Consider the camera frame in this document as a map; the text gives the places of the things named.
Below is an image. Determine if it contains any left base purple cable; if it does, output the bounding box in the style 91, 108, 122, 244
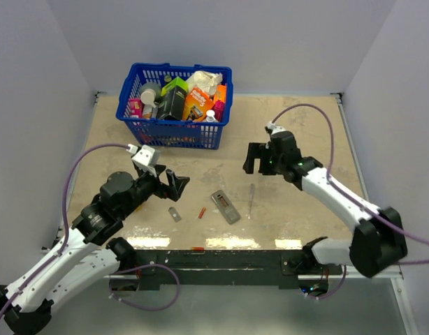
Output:
108, 262, 181, 311

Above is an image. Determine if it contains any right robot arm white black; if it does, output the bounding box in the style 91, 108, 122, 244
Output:
242, 130, 407, 278

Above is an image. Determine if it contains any small screwdriver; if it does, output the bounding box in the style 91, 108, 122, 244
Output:
247, 184, 256, 219

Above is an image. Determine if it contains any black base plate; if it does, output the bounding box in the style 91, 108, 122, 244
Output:
119, 250, 342, 290

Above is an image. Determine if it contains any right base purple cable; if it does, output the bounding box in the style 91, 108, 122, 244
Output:
303, 265, 347, 301

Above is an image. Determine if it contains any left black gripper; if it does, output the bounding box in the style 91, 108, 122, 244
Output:
119, 163, 189, 218

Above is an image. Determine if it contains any white grey remote control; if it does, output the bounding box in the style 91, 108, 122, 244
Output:
211, 190, 241, 224

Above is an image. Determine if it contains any crumpled white paper bag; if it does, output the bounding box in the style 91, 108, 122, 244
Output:
186, 70, 223, 96

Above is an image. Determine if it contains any small white cap bottle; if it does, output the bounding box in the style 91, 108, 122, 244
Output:
204, 110, 218, 123

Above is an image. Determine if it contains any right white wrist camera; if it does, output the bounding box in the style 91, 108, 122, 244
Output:
265, 121, 286, 136

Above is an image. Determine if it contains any black green box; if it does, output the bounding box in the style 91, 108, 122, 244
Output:
157, 77, 188, 121

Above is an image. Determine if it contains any grey battery cover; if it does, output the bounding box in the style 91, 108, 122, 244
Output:
168, 207, 182, 222

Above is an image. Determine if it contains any pink box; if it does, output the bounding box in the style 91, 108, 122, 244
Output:
128, 98, 143, 119

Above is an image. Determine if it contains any magenta small box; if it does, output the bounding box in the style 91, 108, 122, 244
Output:
212, 100, 225, 121

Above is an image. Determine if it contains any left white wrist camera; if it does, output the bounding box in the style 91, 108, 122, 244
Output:
126, 144, 160, 177

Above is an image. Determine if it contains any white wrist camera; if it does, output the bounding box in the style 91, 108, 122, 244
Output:
265, 121, 286, 136
126, 144, 160, 177

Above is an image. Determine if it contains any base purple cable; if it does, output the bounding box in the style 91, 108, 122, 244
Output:
303, 265, 347, 301
108, 262, 181, 311

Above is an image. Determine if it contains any white pump bottle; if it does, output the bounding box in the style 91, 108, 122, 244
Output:
139, 82, 161, 107

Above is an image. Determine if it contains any orange Gillette razor box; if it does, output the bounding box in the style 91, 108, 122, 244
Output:
182, 87, 214, 121

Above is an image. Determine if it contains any blue plastic basket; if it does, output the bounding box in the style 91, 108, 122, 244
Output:
116, 63, 233, 150

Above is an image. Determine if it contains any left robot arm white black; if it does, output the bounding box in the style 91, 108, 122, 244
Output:
0, 165, 190, 334

